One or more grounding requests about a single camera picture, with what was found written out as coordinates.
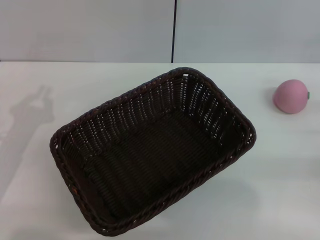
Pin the black woven plastic basket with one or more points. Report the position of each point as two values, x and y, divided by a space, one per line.
150 160

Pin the pink toy peach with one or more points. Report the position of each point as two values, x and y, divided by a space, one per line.
291 97

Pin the black vertical wall strip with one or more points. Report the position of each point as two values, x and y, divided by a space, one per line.
173 30

